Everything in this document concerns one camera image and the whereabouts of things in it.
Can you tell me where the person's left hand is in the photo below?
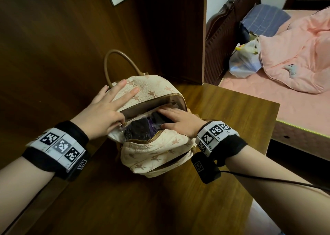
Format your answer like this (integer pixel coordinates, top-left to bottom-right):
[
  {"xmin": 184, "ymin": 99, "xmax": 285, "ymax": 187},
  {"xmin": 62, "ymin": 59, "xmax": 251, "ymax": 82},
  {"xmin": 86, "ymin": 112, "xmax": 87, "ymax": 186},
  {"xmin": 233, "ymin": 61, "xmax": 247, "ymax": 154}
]
[{"xmin": 70, "ymin": 79, "xmax": 140, "ymax": 141}]

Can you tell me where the person's right hand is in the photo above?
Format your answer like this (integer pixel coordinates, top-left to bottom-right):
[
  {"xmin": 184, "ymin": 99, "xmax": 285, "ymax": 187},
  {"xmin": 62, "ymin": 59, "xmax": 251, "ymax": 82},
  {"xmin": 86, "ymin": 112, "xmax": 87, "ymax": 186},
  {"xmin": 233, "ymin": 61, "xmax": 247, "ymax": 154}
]
[{"xmin": 157, "ymin": 106, "xmax": 203, "ymax": 139}]

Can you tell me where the lavender pad packet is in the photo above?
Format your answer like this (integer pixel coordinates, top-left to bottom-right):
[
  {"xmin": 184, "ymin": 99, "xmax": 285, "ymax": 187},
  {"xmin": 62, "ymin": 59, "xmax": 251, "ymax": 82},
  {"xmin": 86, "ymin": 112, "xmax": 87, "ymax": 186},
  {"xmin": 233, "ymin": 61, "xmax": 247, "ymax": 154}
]
[{"xmin": 147, "ymin": 117, "xmax": 162, "ymax": 136}]

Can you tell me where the cream patterned backpack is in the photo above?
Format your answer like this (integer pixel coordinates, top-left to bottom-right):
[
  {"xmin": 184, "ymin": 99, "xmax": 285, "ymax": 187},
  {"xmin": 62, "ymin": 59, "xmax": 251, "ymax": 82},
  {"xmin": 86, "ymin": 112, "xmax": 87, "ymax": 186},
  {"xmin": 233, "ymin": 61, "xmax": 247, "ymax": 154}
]
[{"xmin": 104, "ymin": 49, "xmax": 199, "ymax": 179}]

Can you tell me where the person's left forearm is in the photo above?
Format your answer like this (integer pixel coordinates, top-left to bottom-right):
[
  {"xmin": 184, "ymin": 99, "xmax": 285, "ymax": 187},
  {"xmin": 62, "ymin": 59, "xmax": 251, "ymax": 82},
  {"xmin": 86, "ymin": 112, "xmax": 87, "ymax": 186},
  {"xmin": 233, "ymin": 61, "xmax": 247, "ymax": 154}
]
[{"xmin": 0, "ymin": 156, "xmax": 56, "ymax": 235}]

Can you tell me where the person's right forearm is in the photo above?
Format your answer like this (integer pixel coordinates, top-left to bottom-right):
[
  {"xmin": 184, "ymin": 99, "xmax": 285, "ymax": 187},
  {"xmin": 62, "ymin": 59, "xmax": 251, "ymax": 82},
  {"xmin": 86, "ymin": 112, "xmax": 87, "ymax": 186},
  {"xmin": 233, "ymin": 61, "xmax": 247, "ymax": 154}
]
[{"xmin": 224, "ymin": 146, "xmax": 330, "ymax": 235}]

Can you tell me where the right black marker wristband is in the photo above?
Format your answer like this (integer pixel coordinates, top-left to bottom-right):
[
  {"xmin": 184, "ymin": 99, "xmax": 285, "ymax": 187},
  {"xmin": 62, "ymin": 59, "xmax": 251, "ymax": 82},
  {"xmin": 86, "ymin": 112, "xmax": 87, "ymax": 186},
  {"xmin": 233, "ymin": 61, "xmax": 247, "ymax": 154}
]
[{"xmin": 195, "ymin": 121, "xmax": 248, "ymax": 166}]

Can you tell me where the black marker wristband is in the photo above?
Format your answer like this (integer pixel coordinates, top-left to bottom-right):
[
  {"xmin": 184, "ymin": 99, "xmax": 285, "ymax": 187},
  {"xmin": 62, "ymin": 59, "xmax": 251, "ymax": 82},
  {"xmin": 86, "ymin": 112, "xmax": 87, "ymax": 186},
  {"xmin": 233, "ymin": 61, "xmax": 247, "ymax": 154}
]
[
  {"xmin": 22, "ymin": 121, "xmax": 89, "ymax": 180},
  {"xmin": 195, "ymin": 121, "xmax": 248, "ymax": 166}
]

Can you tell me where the left black marker wristband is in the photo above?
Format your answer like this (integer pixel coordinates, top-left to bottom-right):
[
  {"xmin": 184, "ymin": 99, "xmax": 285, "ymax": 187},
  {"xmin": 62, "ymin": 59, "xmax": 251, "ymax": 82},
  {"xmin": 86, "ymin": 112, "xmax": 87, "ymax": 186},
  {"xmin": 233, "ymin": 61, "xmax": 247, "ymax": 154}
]
[{"xmin": 22, "ymin": 121, "xmax": 89, "ymax": 180}]

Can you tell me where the translucent plastic shopping bag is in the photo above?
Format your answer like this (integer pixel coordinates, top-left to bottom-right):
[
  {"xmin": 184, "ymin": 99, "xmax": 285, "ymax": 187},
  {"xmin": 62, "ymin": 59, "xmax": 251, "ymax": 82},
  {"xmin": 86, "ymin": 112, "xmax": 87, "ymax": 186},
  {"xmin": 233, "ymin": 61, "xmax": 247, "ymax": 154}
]
[{"xmin": 229, "ymin": 39, "xmax": 262, "ymax": 78}]

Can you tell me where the dark wooden shelf cabinet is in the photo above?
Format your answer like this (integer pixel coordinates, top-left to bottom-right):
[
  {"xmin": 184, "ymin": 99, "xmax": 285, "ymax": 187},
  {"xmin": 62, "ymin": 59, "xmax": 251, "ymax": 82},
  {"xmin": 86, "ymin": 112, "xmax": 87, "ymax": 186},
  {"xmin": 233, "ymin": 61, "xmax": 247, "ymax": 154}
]
[{"xmin": 134, "ymin": 0, "xmax": 208, "ymax": 85}]

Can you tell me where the dark carved bed headboard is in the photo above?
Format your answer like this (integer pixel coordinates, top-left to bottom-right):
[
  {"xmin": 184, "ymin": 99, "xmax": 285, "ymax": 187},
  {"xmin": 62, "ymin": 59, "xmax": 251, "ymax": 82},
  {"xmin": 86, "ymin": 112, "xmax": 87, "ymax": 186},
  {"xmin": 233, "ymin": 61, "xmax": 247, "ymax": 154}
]
[{"xmin": 205, "ymin": 0, "xmax": 261, "ymax": 86}]

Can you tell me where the pink bed sheet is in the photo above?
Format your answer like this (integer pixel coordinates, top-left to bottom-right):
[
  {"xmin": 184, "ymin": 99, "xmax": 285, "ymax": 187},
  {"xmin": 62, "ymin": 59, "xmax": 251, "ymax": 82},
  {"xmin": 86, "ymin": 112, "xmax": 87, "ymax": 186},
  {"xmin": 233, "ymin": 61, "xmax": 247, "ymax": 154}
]
[{"xmin": 219, "ymin": 9, "xmax": 330, "ymax": 137}]

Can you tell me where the blue checkered pillow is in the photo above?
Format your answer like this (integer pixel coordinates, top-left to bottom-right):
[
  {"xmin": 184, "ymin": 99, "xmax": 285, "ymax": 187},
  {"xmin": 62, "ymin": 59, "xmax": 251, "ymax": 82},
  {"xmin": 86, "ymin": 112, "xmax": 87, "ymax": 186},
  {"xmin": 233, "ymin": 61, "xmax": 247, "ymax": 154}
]
[{"xmin": 240, "ymin": 4, "xmax": 292, "ymax": 38}]

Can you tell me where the pink quilt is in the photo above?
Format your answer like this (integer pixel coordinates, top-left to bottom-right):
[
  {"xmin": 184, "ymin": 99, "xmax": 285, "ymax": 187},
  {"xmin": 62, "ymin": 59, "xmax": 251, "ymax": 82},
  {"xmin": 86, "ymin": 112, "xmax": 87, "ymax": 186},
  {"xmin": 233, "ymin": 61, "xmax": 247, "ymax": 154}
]
[{"xmin": 258, "ymin": 7, "xmax": 330, "ymax": 94}]

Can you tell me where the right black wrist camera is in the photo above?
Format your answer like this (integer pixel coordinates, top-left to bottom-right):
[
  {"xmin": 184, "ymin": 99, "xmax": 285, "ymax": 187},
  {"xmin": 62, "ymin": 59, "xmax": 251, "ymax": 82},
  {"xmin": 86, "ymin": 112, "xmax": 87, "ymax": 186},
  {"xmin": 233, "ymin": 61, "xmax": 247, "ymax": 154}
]
[{"xmin": 191, "ymin": 152, "xmax": 221, "ymax": 184}]

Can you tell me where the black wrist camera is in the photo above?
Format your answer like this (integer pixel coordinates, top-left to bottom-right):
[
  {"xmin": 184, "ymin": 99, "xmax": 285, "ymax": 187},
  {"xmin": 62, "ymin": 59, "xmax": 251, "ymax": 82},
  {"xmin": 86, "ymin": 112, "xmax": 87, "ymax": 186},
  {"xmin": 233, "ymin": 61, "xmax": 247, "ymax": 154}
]
[
  {"xmin": 191, "ymin": 152, "xmax": 221, "ymax": 184},
  {"xmin": 66, "ymin": 151, "xmax": 91, "ymax": 182}
]

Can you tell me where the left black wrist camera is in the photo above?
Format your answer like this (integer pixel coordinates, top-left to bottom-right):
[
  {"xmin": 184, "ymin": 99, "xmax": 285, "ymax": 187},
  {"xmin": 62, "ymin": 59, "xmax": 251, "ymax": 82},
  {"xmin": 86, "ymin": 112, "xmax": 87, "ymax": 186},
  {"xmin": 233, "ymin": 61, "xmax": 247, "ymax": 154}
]
[{"xmin": 66, "ymin": 151, "xmax": 91, "ymax": 182}]

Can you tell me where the right black camera cable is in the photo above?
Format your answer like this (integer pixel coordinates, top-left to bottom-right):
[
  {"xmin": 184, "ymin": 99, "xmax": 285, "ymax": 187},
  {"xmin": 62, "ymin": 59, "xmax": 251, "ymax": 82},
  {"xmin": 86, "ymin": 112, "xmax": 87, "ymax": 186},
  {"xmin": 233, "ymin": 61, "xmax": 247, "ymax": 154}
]
[{"xmin": 219, "ymin": 171, "xmax": 330, "ymax": 191}]

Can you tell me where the dark wooden bed rail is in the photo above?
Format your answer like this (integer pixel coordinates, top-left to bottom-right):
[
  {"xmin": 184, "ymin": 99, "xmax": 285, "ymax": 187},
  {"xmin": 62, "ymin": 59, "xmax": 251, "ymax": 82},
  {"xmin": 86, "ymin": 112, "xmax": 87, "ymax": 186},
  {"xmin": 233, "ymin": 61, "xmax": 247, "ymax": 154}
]
[{"xmin": 272, "ymin": 120, "xmax": 330, "ymax": 162}]

